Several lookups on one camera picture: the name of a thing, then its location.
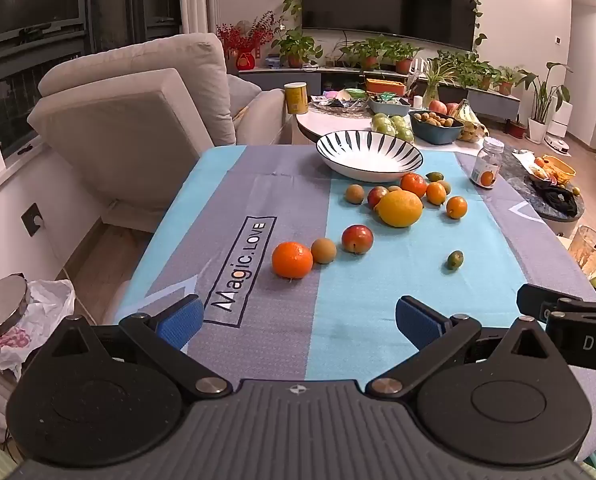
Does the red flower bouquet in vase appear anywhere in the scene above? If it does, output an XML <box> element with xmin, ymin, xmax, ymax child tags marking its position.
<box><xmin>217</xmin><ymin>10</ymin><xmax>279</xmax><ymax>72</ymax></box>

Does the pile of longans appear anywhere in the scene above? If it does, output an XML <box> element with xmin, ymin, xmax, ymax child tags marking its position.
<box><xmin>413</xmin><ymin>111</ymin><xmax>461</xmax><ymax>128</ymax></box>

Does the yellow lemon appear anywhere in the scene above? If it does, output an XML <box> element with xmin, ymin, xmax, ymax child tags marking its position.
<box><xmin>376</xmin><ymin>189</ymin><xmax>424</xmax><ymax>228</ymax></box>

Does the white robot vacuum dock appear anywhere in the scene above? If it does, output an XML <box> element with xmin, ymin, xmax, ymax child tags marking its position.
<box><xmin>543</xmin><ymin>95</ymin><xmax>575</xmax><ymax>153</ymax></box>

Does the black bag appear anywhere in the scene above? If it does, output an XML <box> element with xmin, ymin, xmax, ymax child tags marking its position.
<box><xmin>530</xmin><ymin>177</ymin><xmax>579</xmax><ymax>218</ymax></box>

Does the red plum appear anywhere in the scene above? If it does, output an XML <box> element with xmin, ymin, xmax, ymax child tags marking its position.
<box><xmin>341</xmin><ymin>224</ymin><xmax>375</xmax><ymax>254</ymax></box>

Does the teal snack tray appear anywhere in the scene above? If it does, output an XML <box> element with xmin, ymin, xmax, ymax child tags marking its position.
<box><xmin>368</xmin><ymin>92</ymin><xmax>411</xmax><ymax>117</ymax></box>

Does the dark marble round table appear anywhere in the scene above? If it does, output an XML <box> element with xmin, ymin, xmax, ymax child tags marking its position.
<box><xmin>498</xmin><ymin>146</ymin><xmax>586</xmax><ymax>236</ymax></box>

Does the yellow can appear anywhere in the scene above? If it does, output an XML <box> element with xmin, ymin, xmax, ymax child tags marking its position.
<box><xmin>284</xmin><ymin>82</ymin><xmax>309</xmax><ymax>116</ymax></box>

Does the clear bottle orange label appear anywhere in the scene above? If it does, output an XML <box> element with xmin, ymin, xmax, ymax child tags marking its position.
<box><xmin>470</xmin><ymin>137</ymin><xmax>506</xmax><ymax>190</ymax></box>

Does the white round coffee table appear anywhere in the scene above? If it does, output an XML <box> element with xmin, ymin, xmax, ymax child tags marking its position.
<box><xmin>296</xmin><ymin>102</ymin><xmax>491</xmax><ymax>153</ymax></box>

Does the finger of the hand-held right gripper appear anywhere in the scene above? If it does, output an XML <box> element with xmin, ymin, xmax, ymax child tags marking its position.
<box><xmin>517</xmin><ymin>284</ymin><xmax>596</xmax><ymax>318</ymax></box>

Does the dark blue bowl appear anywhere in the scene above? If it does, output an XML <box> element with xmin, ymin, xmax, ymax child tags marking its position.
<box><xmin>409</xmin><ymin>111</ymin><xmax>465</xmax><ymax>146</ymax></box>

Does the dark glass window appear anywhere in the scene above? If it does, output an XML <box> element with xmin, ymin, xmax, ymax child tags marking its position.
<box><xmin>0</xmin><ymin>0</ymin><xmax>181</xmax><ymax>161</ymax></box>

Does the glass cup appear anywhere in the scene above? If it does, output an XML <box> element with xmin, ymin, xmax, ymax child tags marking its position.
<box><xmin>568</xmin><ymin>225</ymin><xmax>596</xmax><ymax>278</ymax></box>

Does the pack of green apples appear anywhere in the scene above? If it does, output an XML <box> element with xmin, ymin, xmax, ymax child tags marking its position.
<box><xmin>370</xmin><ymin>112</ymin><xmax>415</xmax><ymax>142</ymax></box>

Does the dark wall socket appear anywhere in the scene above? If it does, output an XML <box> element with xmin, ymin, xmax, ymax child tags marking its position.
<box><xmin>21</xmin><ymin>203</ymin><xmax>46</xmax><ymax>237</ymax></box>

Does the white blue striped bowl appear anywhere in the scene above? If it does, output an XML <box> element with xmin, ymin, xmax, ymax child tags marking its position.
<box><xmin>316</xmin><ymin>130</ymin><xmax>423</xmax><ymax>183</ymax></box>

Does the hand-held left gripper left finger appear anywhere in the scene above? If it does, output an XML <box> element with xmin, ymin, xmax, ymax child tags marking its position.
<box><xmin>42</xmin><ymin>294</ymin><xmax>232</xmax><ymax>402</ymax></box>

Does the white plastic bag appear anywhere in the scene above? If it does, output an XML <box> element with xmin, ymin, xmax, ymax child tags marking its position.
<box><xmin>0</xmin><ymin>279</ymin><xmax>77</xmax><ymax>381</ymax></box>

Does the spider plant in glass vase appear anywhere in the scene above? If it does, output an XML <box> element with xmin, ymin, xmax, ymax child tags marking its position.
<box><xmin>418</xmin><ymin>57</ymin><xmax>459</xmax><ymax>109</ymax></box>

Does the orange mandarin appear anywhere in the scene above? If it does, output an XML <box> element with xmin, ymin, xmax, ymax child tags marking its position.
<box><xmin>271</xmin><ymin>241</ymin><xmax>314</xmax><ymax>279</ymax></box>
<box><xmin>400</xmin><ymin>172</ymin><xmax>428</xmax><ymax>199</ymax></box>

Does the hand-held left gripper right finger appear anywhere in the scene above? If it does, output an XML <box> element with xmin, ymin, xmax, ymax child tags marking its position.
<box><xmin>365</xmin><ymin>295</ymin><xmax>554</xmax><ymax>401</ymax></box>

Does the orange basket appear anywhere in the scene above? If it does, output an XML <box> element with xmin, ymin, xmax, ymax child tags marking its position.
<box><xmin>540</xmin><ymin>155</ymin><xmax>577</xmax><ymax>186</ymax></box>

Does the black wall television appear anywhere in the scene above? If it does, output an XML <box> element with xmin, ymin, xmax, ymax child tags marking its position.
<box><xmin>302</xmin><ymin>0</ymin><xmax>480</xmax><ymax>52</ymax></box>

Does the woven placemat with snacks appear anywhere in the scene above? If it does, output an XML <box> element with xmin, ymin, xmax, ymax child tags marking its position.
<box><xmin>310</xmin><ymin>95</ymin><xmax>371</xmax><ymax>113</ymax></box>

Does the potted green plant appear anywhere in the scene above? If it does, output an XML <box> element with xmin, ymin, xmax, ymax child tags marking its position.
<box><xmin>273</xmin><ymin>27</ymin><xmax>323</xmax><ymax>68</ymax></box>
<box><xmin>465</xmin><ymin>60</ymin><xmax>499</xmax><ymax>92</ymax></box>
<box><xmin>338</xmin><ymin>35</ymin><xmax>383</xmax><ymax>72</ymax></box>
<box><xmin>495</xmin><ymin>65</ymin><xmax>524</xmax><ymax>97</ymax></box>
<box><xmin>383</xmin><ymin>42</ymin><xmax>423</xmax><ymax>75</ymax></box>
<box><xmin>438</xmin><ymin>50</ymin><xmax>471</xmax><ymax>81</ymax></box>

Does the glass jar metal lid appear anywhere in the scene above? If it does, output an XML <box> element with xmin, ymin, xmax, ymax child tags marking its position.
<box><xmin>0</xmin><ymin>274</ymin><xmax>31</xmax><ymax>356</ymax></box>

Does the orange box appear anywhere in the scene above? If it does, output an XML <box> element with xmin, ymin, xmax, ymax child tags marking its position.
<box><xmin>365</xmin><ymin>79</ymin><xmax>407</xmax><ymax>96</ymax></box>

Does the pile of snack packets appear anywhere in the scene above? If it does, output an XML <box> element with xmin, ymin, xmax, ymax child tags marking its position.
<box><xmin>520</xmin><ymin>152</ymin><xmax>549</xmax><ymax>181</ymax></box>

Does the grey cushion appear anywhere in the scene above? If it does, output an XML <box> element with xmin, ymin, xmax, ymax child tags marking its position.
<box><xmin>226</xmin><ymin>74</ymin><xmax>263</xmax><ymax>116</ymax></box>

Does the blue grey tablecloth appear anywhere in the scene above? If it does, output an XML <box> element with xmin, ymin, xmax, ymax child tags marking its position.
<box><xmin>110</xmin><ymin>144</ymin><xmax>596</xmax><ymax>466</ymax></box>

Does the tall leafy plant white pot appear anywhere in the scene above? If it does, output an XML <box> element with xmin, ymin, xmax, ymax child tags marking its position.
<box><xmin>518</xmin><ymin>62</ymin><xmax>571</xmax><ymax>143</ymax></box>

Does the bunch of bananas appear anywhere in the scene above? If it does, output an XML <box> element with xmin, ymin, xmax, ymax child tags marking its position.
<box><xmin>453</xmin><ymin>100</ymin><xmax>490</xmax><ymax>142</ymax></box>

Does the beige sofa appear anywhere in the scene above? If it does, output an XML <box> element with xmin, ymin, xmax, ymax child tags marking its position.
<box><xmin>26</xmin><ymin>32</ymin><xmax>291</xmax><ymax>211</ymax></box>

